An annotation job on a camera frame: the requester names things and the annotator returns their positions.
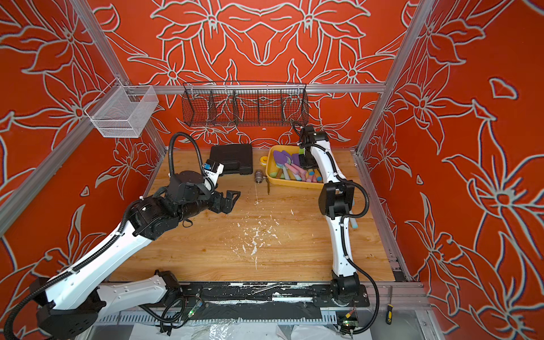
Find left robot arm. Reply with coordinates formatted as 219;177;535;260
4;132;241;339

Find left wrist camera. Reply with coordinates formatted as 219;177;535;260
203;160;224;181

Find black plastic tool case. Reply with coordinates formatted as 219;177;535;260
209;144;253;175

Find yellow black screwdriver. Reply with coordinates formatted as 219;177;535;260
385;304;393;325

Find purple shovel pink handle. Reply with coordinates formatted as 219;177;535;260
273;151;298;180

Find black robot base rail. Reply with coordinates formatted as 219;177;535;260
152;280;371;309

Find black wire wall basket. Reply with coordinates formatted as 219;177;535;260
181;82;310;127

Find yellow tape roll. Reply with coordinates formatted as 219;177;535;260
259;156;269;167

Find clear plastic wall bin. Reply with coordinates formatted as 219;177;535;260
84;85;159;138

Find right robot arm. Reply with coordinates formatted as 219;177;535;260
293;123;381;337

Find yellow plastic storage box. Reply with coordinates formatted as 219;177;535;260
266;145;324;190

